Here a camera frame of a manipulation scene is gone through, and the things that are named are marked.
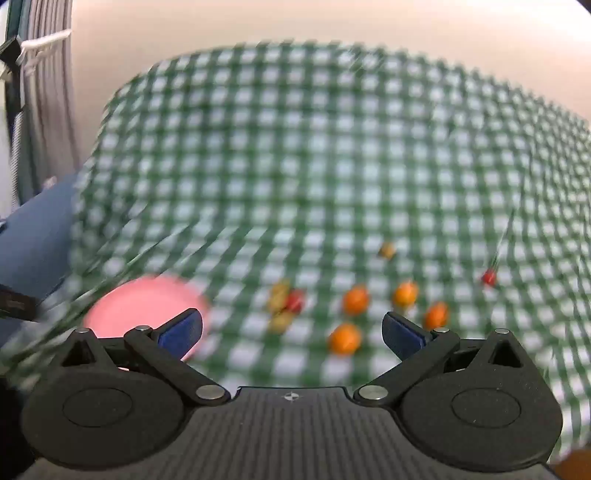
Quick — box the orange mandarin with leaf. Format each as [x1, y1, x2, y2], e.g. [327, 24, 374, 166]
[423, 302, 449, 331]

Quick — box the orange kumquat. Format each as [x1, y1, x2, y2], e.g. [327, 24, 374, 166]
[328, 323, 363, 356]
[392, 281, 419, 310]

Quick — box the red cherry tomato with stem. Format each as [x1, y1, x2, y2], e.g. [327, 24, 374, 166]
[481, 268, 497, 287]

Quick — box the pink round plate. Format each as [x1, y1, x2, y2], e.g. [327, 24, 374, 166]
[82, 275, 209, 338]

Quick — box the green white checkered tablecloth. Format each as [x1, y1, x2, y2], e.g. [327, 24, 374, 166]
[1, 43, 590, 459]

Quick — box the grey curtain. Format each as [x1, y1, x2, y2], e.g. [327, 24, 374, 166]
[1, 1, 82, 204]

